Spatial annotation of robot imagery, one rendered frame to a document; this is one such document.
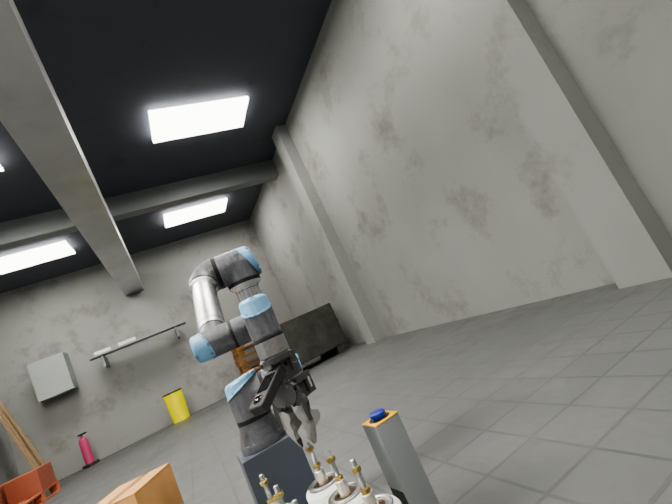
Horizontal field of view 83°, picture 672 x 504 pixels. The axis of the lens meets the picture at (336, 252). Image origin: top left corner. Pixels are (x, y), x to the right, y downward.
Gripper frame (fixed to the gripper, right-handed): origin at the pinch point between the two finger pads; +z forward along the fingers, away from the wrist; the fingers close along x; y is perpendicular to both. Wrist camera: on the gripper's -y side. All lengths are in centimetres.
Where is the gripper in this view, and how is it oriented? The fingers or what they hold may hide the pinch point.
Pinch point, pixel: (304, 440)
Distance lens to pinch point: 97.6
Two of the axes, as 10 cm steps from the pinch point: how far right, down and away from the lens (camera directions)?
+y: 4.5, -0.6, 8.9
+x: -7.9, 4.4, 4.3
